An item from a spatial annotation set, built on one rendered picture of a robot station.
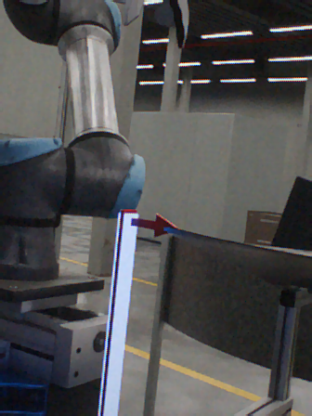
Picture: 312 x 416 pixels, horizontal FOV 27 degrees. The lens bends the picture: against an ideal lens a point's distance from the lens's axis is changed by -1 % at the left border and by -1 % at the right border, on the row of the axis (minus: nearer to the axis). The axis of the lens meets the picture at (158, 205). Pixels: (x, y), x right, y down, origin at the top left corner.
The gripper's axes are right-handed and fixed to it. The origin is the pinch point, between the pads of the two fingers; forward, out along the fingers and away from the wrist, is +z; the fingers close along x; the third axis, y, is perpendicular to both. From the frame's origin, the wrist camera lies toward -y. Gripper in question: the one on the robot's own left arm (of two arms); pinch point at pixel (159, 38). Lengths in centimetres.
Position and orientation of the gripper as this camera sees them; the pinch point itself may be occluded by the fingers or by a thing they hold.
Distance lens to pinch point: 98.8
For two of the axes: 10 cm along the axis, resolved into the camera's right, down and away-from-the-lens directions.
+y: -8.3, -1.2, 5.4
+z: -1.1, 9.9, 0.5
